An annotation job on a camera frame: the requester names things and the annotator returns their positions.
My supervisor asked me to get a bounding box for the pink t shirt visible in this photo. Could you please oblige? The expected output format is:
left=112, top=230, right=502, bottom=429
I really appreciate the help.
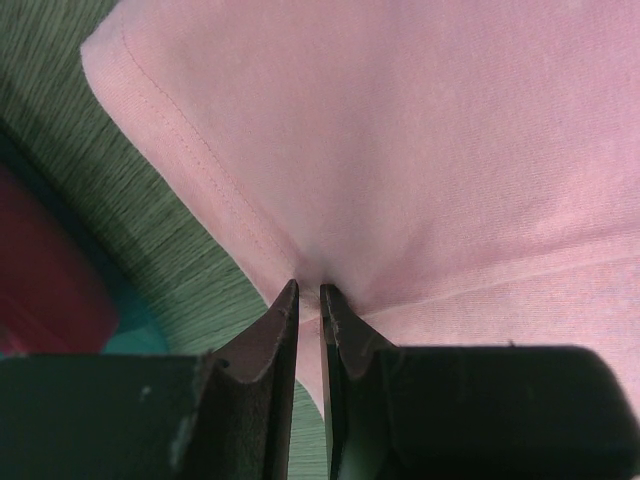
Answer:
left=81, top=1, right=639, bottom=404

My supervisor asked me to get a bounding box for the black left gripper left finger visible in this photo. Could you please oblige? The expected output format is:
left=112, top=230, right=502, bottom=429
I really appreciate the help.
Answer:
left=1, top=281, right=299, bottom=479

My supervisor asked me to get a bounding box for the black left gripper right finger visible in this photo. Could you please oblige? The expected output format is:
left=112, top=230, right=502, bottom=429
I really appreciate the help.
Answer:
left=320, top=285, right=639, bottom=479

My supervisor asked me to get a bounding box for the teal plastic basket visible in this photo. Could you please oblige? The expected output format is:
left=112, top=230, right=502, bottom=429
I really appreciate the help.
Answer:
left=1, top=122, right=169, bottom=354

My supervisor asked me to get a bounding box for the red t shirt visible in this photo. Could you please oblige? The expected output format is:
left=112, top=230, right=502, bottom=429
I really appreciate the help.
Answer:
left=1, top=168, right=119, bottom=356

